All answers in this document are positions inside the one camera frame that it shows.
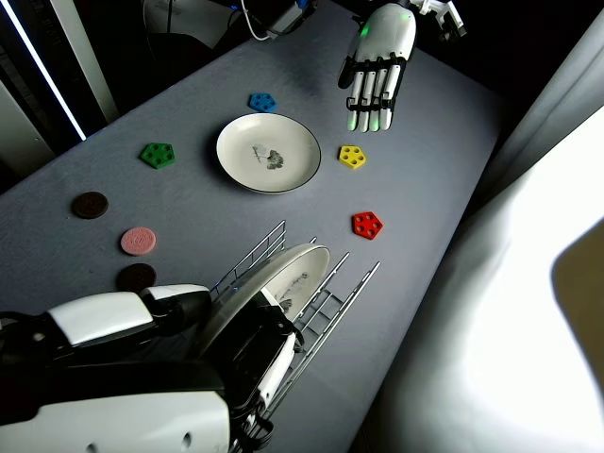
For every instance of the white plate with ginkgo print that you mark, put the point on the white plate with ginkgo print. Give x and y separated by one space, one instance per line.
302 269
245 141

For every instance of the grey adapter box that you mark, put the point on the grey adapter box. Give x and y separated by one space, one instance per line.
285 19

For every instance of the yellow pentagon block with holes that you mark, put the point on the yellow pentagon block with holes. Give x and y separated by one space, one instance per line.
352 158

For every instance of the blue pentagon block with holes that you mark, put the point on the blue pentagon block with holes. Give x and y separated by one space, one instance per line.
263 101

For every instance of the grey table cloth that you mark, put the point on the grey table cloth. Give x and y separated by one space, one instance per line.
424 189

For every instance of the red pentagon block with holes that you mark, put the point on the red pentagon block with holes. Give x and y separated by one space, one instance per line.
367 225

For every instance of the green pentagon block with holes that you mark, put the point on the green pentagon block with holes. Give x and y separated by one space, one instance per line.
158 156

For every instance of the white backdrop sheet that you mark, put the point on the white backdrop sheet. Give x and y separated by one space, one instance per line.
495 330

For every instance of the pink sandwich cookie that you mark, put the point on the pink sandwich cookie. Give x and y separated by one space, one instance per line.
138 241

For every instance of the olive rounded panel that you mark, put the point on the olive rounded panel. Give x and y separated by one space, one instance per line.
582 292

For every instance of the dark brown sandwich cookie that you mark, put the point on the dark brown sandwich cookie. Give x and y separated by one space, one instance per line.
90 205
134 276

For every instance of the glowing white light strip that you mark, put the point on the glowing white light strip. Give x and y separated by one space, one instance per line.
45 71

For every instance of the white frame post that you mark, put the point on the white frame post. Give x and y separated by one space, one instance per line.
86 61

